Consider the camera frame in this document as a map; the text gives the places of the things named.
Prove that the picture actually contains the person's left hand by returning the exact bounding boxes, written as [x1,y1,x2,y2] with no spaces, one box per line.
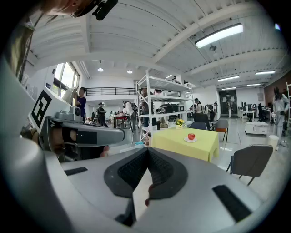
[50,127,110,158]

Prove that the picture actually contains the grey fabric chair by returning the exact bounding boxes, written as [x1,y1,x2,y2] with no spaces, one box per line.
[226,144,274,187]

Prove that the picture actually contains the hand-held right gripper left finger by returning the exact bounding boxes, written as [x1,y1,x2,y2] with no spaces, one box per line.
[60,147,149,227]

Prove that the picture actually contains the black balcony railing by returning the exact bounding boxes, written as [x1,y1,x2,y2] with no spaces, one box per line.
[85,87,137,96]

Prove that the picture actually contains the person's right hand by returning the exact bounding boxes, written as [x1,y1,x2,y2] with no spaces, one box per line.
[145,183,156,207]

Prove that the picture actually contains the black appliance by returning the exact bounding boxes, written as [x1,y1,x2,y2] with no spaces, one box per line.
[156,103,179,114]

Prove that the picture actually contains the black head-mounted camera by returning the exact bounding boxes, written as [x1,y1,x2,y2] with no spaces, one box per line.
[92,0,119,21]

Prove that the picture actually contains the window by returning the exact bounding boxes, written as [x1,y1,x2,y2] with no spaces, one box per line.
[52,62,80,97]

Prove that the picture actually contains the dark glass door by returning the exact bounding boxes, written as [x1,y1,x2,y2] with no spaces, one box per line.
[218,90,238,116]

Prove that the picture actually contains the grey chair with orange seat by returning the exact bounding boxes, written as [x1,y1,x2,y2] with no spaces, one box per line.
[215,118,229,146]

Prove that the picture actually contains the yellow plaid shirt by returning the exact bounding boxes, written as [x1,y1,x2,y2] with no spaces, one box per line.
[5,15,37,78]

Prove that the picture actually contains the person's left forearm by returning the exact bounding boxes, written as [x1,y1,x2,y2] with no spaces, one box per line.
[20,127,41,146]

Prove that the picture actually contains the white waste bin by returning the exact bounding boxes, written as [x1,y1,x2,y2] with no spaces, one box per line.
[268,135,280,151]

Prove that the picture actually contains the white shelf rack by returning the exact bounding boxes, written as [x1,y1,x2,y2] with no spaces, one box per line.
[286,81,291,128]
[135,70,195,142]

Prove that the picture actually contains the clear plastic storage box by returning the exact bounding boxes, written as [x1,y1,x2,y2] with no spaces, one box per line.
[110,142,149,157]

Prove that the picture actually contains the person's face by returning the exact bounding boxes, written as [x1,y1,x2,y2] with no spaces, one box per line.
[44,0,77,17]

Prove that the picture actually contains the wooden work table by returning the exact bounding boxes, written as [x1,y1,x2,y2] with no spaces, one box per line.
[110,114,130,130]

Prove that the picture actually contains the office desks with monitors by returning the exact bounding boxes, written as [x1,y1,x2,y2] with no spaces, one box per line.
[237,102,273,122]

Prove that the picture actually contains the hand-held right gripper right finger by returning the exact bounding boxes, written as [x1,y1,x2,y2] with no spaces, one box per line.
[133,147,262,233]

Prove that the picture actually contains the white low cabinet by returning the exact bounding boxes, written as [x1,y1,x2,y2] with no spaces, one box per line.
[245,122,269,137]

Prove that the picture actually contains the yellow-green tablecloth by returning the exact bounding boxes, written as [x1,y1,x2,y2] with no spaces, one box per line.
[151,127,220,163]

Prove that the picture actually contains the dark blue chair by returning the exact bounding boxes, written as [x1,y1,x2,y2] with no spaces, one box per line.
[188,122,209,131]

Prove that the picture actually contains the black office chair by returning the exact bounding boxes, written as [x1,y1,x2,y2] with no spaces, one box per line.
[192,113,211,131]

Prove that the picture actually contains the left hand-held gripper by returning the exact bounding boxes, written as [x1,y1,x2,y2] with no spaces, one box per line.
[29,86,126,162]

